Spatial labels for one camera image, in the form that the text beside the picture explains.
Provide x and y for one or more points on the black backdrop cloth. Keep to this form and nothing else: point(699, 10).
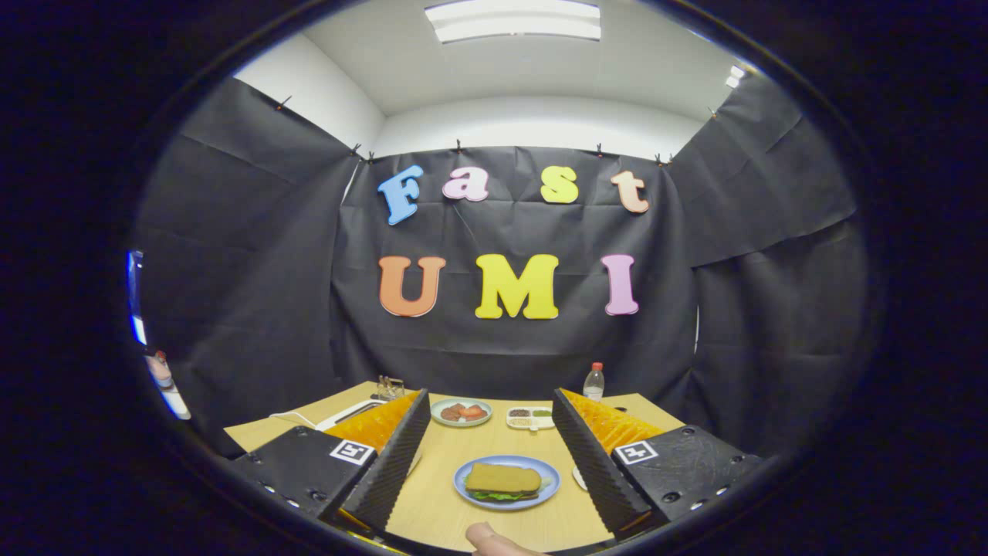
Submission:
point(509, 355)

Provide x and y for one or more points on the white toaster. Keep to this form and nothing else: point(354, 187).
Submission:
point(347, 415)

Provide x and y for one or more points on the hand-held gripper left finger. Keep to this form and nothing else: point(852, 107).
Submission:
point(394, 471)

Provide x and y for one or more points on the brown meat pieces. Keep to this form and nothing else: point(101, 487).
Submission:
point(451, 412)

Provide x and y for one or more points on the clear bottle red cap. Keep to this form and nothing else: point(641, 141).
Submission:
point(593, 386)

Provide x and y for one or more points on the blue plate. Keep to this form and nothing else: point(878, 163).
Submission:
point(463, 488)

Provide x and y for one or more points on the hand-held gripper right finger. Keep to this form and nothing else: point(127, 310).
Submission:
point(594, 471)

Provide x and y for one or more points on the ceiling light panel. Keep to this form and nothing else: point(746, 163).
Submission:
point(513, 19)

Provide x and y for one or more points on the red tomato slices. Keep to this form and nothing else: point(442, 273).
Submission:
point(474, 411)

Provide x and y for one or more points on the brown toast slice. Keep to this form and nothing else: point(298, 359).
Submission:
point(502, 479)

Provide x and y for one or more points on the small white square plate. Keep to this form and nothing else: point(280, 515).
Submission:
point(579, 479)

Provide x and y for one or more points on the white divided seasoning dish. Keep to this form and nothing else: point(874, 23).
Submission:
point(532, 425)

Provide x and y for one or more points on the small ceiling light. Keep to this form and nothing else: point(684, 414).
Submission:
point(735, 76)

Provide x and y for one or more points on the pale green plate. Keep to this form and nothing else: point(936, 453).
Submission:
point(441, 421)

